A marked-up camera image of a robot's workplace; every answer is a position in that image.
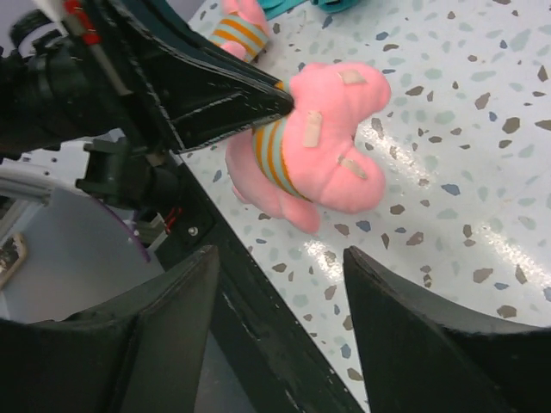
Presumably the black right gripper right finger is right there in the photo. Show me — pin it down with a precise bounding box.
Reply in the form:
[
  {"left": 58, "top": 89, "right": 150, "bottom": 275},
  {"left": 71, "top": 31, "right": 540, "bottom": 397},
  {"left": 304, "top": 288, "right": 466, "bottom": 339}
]
[{"left": 343, "top": 246, "right": 550, "bottom": 413}]

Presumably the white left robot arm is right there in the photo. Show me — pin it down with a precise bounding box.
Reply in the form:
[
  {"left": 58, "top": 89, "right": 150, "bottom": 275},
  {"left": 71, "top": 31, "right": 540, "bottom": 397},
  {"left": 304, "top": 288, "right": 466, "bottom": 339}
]
[{"left": 1, "top": 1, "right": 294, "bottom": 210}]

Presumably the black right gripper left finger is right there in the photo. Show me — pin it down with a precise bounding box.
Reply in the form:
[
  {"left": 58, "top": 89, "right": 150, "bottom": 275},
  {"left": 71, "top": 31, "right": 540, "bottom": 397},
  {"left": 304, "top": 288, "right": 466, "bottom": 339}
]
[{"left": 1, "top": 246, "right": 220, "bottom": 412}]

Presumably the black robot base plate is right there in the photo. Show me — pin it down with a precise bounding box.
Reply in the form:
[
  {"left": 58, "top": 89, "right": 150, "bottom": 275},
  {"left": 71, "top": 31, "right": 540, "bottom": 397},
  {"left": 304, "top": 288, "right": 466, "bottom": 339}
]
[{"left": 155, "top": 159, "right": 361, "bottom": 413}]

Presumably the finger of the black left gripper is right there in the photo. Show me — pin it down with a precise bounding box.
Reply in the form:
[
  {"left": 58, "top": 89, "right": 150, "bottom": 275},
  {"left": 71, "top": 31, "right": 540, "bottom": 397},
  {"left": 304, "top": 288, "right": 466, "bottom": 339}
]
[
  {"left": 105, "top": 1, "right": 293, "bottom": 103},
  {"left": 150, "top": 83, "right": 294, "bottom": 153}
]

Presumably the teal striped-trim shirt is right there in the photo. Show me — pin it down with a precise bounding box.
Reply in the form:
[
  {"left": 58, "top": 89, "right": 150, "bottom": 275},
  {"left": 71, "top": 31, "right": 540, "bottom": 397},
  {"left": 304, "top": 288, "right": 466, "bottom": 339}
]
[{"left": 257, "top": 0, "right": 367, "bottom": 21}]

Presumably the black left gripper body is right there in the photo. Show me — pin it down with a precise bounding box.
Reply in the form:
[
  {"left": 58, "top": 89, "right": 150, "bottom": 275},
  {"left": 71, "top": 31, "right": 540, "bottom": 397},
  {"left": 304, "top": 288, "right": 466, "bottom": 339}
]
[{"left": 1, "top": 1, "right": 172, "bottom": 159}]

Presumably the pink pig plush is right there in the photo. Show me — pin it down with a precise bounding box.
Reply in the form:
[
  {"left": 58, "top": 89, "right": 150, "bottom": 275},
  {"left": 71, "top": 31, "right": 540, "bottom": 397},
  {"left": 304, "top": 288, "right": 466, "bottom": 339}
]
[
  {"left": 226, "top": 62, "right": 391, "bottom": 234},
  {"left": 207, "top": 0, "right": 269, "bottom": 63}
]

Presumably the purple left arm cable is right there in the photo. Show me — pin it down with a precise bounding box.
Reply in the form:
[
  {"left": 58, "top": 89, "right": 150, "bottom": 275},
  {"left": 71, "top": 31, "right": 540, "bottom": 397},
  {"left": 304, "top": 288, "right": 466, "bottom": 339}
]
[{"left": 102, "top": 201, "right": 152, "bottom": 263}]

